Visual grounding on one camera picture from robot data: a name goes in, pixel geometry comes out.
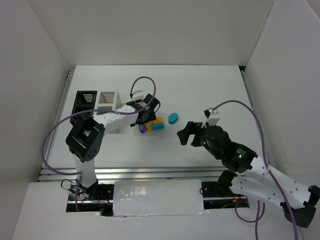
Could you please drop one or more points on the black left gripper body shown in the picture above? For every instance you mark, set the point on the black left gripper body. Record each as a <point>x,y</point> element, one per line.
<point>146,116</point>

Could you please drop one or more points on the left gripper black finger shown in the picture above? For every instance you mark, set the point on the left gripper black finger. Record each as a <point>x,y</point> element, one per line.
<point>148,116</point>
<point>141,119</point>

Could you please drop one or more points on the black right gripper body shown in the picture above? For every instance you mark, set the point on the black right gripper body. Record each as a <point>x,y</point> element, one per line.
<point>196,136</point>

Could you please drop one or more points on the purple printed oval lego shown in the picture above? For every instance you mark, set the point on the purple printed oval lego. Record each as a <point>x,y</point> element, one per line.
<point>142,128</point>

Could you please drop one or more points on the yellow half-round lego brick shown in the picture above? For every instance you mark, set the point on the yellow half-round lego brick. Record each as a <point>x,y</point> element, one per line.
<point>149,126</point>

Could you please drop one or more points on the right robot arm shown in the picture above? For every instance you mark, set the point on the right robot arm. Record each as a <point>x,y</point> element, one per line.
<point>247,174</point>

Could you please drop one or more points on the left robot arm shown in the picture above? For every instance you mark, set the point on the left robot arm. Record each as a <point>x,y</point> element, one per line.
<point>86,136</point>

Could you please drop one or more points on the yellow oval lego brick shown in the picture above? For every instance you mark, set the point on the yellow oval lego brick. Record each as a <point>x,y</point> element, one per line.
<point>158,120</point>

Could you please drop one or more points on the teal rectangular lego brick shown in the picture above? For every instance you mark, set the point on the teal rectangular lego brick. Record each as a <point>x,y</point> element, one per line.
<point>158,126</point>

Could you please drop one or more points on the teal oval lego brick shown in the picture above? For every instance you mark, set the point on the teal oval lego brick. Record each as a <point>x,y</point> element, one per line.
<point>173,118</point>

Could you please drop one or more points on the white slotted container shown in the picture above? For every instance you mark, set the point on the white slotted container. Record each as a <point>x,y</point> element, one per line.
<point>108,101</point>

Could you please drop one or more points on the black slotted container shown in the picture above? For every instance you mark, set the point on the black slotted container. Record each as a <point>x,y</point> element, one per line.
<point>84,100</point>

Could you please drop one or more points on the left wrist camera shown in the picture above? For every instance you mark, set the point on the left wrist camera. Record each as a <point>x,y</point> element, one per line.
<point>137,95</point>

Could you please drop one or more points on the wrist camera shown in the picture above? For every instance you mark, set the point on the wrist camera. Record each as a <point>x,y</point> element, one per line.
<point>212,117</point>
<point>137,95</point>

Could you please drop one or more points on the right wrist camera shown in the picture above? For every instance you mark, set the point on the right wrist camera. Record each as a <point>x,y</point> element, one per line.
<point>212,117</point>

